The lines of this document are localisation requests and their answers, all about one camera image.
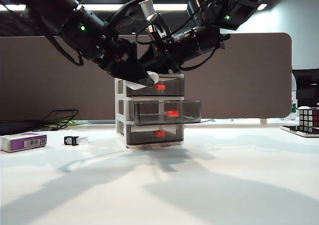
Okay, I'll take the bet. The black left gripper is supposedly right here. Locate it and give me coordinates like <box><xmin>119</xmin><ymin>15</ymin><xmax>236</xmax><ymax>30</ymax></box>
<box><xmin>98</xmin><ymin>38</ymin><xmax>148</xmax><ymax>81</ymax></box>

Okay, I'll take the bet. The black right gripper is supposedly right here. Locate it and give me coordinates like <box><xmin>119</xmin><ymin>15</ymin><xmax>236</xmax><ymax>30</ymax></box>
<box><xmin>135</xmin><ymin>34</ymin><xmax>182</xmax><ymax>88</ymax></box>

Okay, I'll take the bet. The white earphone case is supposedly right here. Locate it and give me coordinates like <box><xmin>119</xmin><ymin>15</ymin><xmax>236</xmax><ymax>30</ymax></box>
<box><xmin>125</xmin><ymin>71</ymin><xmax>160</xmax><ymax>91</ymax></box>

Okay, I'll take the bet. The white three-layer drawer cabinet frame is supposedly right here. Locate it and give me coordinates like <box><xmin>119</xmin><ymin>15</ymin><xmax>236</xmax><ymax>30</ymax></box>
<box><xmin>114</xmin><ymin>72</ymin><xmax>186</xmax><ymax>150</ymax></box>

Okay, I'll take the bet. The smoky drawer with red handle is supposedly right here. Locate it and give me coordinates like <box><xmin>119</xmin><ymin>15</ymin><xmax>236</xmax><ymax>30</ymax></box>
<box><xmin>132</xmin><ymin>100</ymin><xmax>203</xmax><ymax>126</ymax></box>
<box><xmin>125</xmin><ymin>124</ymin><xmax>185</xmax><ymax>146</ymax></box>
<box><xmin>125</xmin><ymin>76</ymin><xmax>185</xmax><ymax>97</ymax></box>

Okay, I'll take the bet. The long ceiling light strip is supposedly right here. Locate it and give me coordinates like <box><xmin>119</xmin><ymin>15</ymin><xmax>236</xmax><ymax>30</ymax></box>
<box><xmin>0</xmin><ymin>2</ymin><xmax>269</xmax><ymax>11</ymax></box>

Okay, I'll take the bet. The small black and clear clip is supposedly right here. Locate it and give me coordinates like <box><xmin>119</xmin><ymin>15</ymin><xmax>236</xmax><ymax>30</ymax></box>
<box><xmin>64</xmin><ymin>136</ymin><xmax>89</xmax><ymax>146</ymax></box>

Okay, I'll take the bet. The brown desk partition panel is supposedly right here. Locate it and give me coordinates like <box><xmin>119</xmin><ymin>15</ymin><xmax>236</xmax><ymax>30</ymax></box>
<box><xmin>0</xmin><ymin>32</ymin><xmax>294</xmax><ymax>122</ymax></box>

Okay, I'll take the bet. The dark flat bag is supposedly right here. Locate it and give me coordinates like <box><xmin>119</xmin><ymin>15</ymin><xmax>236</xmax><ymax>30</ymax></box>
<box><xmin>0</xmin><ymin>120</ymin><xmax>46</xmax><ymax>137</ymax></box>

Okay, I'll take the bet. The purple and white carton box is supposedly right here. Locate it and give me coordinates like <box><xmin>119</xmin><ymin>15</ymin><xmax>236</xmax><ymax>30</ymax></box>
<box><xmin>0</xmin><ymin>132</ymin><xmax>48</xmax><ymax>153</ymax></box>

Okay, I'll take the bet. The clear bottle with green label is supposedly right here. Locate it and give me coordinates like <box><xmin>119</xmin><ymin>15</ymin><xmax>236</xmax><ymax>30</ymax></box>
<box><xmin>290</xmin><ymin>74</ymin><xmax>299</xmax><ymax>119</ymax></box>

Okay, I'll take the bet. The white flat tray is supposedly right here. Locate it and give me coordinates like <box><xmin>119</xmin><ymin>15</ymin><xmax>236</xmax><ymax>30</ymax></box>
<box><xmin>281</xmin><ymin>125</ymin><xmax>319</xmax><ymax>138</ymax></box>

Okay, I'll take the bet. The black rubik's cube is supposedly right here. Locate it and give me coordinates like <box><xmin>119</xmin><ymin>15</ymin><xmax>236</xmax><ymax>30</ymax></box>
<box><xmin>299</xmin><ymin>106</ymin><xmax>319</xmax><ymax>135</ymax></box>

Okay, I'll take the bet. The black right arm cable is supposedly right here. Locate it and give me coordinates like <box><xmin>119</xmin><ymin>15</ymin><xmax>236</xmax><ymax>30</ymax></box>
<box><xmin>180</xmin><ymin>47</ymin><xmax>220</xmax><ymax>71</ymax></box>

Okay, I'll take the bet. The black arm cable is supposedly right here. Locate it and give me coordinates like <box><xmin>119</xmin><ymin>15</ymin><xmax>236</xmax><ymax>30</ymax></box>
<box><xmin>44</xmin><ymin>34</ymin><xmax>85</xmax><ymax>66</ymax></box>
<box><xmin>180</xmin><ymin>47</ymin><xmax>220</xmax><ymax>71</ymax></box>

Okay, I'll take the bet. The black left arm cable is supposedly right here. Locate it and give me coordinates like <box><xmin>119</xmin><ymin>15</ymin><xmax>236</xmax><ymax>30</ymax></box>
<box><xmin>44</xmin><ymin>34</ymin><xmax>85</xmax><ymax>66</ymax></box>

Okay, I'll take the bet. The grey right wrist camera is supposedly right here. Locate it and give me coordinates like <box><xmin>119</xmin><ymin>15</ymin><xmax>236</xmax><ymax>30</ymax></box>
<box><xmin>146</xmin><ymin>13</ymin><xmax>172</xmax><ymax>45</ymax></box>

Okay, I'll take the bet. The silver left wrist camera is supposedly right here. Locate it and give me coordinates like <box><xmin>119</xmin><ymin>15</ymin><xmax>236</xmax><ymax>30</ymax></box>
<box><xmin>107</xmin><ymin>0</ymin><xmax>156</xmax><ymax>36</ymax></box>

